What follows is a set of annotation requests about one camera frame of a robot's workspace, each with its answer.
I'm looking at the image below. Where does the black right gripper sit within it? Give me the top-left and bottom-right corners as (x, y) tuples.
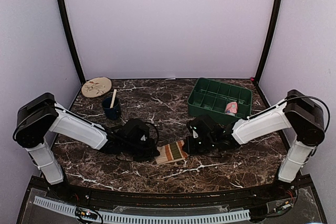
(183, 136), (216, 155)

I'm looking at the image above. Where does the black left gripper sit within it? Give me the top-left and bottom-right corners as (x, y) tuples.
(122, 138), (159, 163)

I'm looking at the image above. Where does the beige striped sock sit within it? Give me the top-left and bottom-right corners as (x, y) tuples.
(155, 140), (188, 165)

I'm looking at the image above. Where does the pink patterned sock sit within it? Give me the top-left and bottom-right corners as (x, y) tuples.
(225, 101), (238, 116)

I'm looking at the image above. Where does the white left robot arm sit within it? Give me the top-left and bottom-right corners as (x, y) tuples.
(13, 92), (160, 201)

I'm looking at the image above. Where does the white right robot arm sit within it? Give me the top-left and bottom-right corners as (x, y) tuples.
(182, 89), (331, 200)

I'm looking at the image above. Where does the dark blue mug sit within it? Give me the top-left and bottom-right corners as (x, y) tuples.
(102, 97), (121, 120)

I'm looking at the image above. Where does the green compartment tray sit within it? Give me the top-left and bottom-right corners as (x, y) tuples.
(187, 78), (253, 125)

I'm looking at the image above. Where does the wooden stick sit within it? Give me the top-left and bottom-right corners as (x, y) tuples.
(110, 89), (117, 109)

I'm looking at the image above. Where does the beige embroidered round coaster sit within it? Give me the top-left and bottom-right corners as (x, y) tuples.
(81, 77), (112, 98)

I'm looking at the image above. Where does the black front rail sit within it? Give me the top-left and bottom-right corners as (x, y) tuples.
(63, 185), (275, 208)

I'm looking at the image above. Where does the white slotted cable duct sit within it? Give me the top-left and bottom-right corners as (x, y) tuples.
(33, 196), (251, 223)

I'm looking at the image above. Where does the right black frame post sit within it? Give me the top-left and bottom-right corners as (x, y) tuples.
(254, 0), (281, 86)

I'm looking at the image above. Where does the black frame post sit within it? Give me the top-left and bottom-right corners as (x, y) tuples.
(254, 0), (281, 86)
(57, 0), (86, 84)

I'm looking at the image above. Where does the left black frame post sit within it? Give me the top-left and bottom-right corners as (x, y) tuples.
(57, 0), (86, 84)

